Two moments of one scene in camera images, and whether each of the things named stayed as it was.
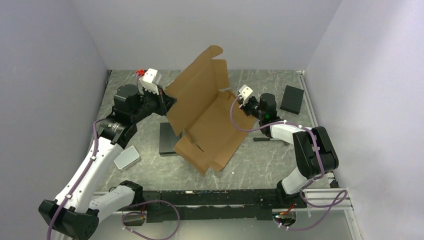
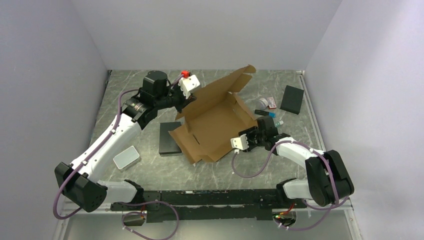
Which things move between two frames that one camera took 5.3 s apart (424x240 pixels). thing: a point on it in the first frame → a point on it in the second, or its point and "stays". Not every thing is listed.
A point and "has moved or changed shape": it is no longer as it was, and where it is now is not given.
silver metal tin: [127, 159] stays
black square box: [292, 99] stays
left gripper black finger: [168, 100] → [186, 102]
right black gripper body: [251, 107] → [255, 138]
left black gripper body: [151, 103] → [174, 97]
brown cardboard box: [213, 124] has moved or changed shape
